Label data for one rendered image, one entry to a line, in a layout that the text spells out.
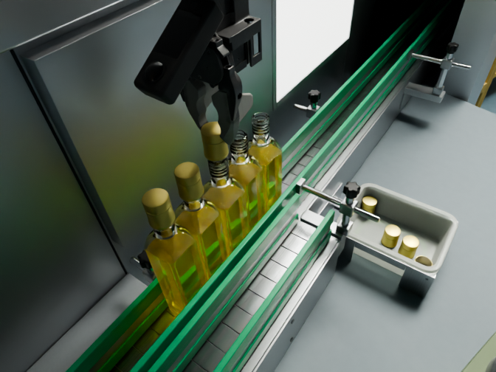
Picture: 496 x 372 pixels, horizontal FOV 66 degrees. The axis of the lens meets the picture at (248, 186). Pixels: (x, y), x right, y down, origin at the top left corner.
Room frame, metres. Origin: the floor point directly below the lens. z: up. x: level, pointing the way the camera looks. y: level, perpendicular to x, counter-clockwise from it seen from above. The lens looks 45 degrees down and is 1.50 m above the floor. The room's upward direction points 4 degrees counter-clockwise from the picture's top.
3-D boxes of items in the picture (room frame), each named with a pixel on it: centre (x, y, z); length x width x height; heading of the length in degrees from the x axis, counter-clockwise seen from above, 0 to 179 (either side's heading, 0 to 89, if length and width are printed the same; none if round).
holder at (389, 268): (0.53, -0.29, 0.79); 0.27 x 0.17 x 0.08; 52
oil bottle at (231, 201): (0.42, 0.04, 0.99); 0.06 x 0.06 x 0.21; 51
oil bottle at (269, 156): (0.52, -0.03, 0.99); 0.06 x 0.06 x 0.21; 51
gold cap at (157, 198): (0.33, 0.12, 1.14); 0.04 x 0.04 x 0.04
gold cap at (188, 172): (0.38, 0.08, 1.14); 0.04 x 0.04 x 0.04
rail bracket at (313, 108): (0.80, -0.16, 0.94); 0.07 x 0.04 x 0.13; 52
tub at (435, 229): (0.52, -0.32, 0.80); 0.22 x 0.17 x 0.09; 52
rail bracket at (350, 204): (0.49, -0.17, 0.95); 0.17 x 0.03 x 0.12; 52
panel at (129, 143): (0.76, -0.05, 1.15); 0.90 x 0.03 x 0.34; 142
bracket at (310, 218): (0.50, -0.15, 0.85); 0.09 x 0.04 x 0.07; 52
